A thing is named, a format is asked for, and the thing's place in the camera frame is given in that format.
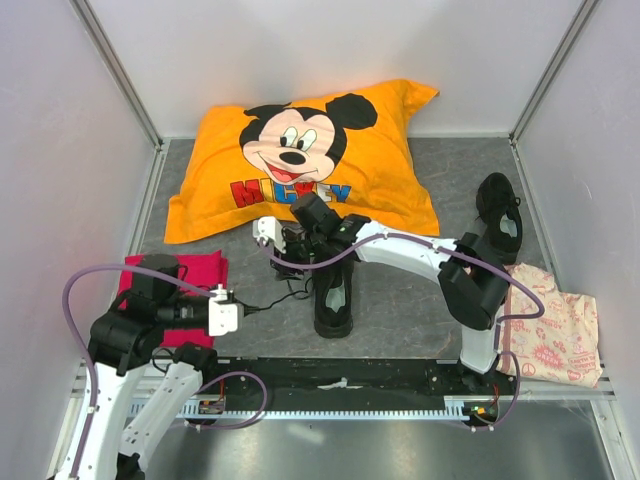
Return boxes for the black sneaker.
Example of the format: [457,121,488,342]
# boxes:
[476,172,523,265]
[243,259,356,340]

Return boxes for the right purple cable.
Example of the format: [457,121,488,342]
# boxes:
[258,232,546,432]

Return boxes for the cream pink printed garment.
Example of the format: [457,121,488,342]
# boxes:
[499,263,602,388]

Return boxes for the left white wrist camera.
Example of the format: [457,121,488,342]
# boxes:
[207,284,245,338]

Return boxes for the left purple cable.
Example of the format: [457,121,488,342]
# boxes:
[61,264,269,476]

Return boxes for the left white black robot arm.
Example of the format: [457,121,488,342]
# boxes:
[53,254,247,479]

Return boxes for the purple cable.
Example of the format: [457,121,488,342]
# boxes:
[61,264,269,476]
[258,232,546,432]

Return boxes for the grey slotted cable duct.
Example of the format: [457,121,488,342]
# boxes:
[178,397,498,421]

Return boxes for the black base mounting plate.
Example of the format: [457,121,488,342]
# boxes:
[173,354,516,410]

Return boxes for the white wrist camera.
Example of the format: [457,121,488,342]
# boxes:
[252,216,286,253]
[207,284,245,338]

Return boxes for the orange Mickey Mouse pillow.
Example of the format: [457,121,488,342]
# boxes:
[164,79,440,244]

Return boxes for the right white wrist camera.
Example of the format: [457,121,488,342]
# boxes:
[252,216,286,253]

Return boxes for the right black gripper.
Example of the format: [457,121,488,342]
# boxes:
[270,228,324,282]

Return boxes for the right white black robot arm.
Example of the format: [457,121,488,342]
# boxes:
[254,193,509,394]

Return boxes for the folded magenta cloth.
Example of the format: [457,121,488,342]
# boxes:
[116,251,228,348]

